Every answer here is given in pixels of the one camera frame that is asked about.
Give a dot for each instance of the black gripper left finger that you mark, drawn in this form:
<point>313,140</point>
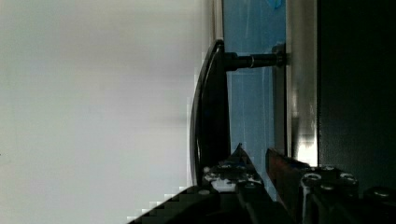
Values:
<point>226,175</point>

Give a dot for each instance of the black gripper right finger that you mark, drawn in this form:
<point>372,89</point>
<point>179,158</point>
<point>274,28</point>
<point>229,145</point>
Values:
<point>309,193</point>

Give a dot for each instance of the black and silver toaster oven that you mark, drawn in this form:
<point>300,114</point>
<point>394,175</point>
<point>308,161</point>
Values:
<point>311,79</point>

